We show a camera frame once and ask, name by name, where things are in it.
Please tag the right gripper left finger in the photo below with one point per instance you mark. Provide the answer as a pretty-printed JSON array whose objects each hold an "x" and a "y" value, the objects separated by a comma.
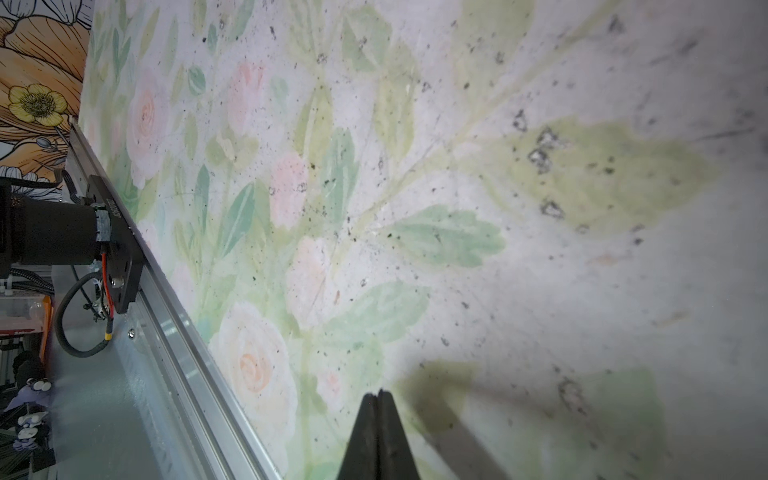
[{"x": 361, "y": 458}]

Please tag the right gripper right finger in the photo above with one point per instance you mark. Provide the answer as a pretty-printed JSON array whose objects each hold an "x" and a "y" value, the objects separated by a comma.
[{"x": 395, "y": 460}]

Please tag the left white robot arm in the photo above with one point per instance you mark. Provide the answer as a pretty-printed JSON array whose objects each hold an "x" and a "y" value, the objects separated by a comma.
[{"x": 40, "y": 232}]

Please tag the aluminium front rail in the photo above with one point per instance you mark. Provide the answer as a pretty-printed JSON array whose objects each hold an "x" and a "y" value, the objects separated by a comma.
[{"x": 152, "y": 405}]

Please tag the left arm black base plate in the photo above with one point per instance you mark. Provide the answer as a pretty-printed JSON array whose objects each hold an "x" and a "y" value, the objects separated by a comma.
[{"x": 125, "y": 259}]

